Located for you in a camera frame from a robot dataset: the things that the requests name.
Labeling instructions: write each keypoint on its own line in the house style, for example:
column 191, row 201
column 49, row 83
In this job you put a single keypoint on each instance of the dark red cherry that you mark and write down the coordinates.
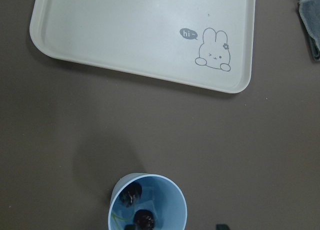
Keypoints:
column 131, row 194
column 144, row 219

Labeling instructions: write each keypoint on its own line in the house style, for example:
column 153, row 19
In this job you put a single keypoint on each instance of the light blue plastic cup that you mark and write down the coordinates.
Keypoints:
column 160, row 195

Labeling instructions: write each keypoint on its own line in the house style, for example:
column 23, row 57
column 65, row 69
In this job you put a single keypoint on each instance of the cream rabbit tray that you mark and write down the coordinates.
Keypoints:
column 202, row 43

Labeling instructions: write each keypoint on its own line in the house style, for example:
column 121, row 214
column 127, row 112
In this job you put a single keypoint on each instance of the grey folded cloth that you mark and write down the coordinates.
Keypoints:
column 309, row 12

